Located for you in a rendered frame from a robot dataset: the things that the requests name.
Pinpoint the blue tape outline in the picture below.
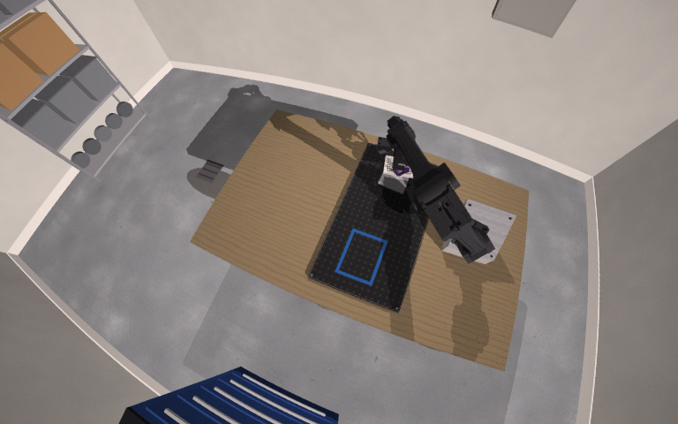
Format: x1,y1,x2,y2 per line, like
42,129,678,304
335,229,388,286

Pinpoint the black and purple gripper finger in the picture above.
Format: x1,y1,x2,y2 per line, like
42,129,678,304
392,167,410,177

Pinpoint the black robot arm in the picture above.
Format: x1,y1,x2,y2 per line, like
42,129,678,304
376,116,495,264

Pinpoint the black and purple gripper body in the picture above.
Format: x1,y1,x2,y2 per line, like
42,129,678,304
393,156,409,170

